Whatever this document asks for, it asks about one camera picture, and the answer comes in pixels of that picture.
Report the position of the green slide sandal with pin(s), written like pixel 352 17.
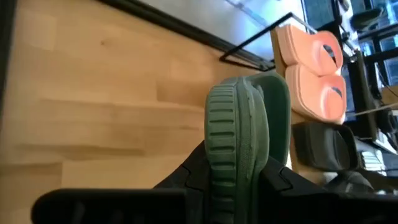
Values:
pixel 236 140

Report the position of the black laptop keyboard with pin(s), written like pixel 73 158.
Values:
pixel 373 160

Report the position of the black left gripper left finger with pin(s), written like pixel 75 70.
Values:
pixel 124 207

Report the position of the black slide sandal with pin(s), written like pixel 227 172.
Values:
pixel 323 146

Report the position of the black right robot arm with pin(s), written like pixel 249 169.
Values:
pixel 362 93

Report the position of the wooden shelf with black frame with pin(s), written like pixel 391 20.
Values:
pixel 295 116

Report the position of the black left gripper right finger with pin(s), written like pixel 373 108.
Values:
pixel 311 207

